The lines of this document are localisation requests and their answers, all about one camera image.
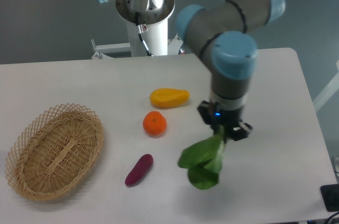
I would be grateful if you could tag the black device at table edge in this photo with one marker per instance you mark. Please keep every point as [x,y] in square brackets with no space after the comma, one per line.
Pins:
[330,197]

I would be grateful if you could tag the yellow papaya half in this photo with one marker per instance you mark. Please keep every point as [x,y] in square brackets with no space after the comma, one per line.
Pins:
[169,97]

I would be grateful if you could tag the woven wicker basket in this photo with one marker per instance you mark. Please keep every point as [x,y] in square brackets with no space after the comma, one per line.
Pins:
[54,152]

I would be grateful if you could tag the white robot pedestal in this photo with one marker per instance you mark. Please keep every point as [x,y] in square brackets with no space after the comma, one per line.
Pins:
[147,25]

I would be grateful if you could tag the orange tangerine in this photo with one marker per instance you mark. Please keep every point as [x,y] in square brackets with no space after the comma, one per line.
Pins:
[154,123]

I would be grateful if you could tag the green bok choy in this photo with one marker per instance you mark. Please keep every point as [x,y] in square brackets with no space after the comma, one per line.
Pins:
[203,160]

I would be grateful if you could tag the purple sweet potato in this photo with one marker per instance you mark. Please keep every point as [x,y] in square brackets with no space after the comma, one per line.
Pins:
[141,168]

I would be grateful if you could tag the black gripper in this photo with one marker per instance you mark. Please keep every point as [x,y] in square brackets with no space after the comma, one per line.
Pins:
[230,119]

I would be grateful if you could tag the white pedestal foot frame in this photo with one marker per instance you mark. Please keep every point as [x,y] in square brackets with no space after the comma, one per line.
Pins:
[114,48]

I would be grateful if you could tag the white table leg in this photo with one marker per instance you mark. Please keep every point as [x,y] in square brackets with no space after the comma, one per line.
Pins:
[326,93]

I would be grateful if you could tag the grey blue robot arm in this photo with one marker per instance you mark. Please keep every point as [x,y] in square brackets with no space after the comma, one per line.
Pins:
[218,37]

